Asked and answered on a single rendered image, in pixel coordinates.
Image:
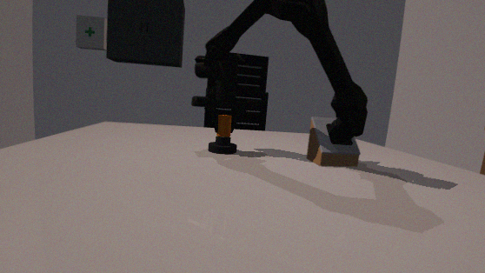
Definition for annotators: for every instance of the orange knob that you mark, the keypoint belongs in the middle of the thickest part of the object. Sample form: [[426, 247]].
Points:
[[224, 126]]

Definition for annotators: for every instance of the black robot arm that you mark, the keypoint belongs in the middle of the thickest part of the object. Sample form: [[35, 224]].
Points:
[[310, 17]]

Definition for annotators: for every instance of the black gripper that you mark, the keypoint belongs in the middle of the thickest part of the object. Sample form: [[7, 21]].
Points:
[[225, 90]]

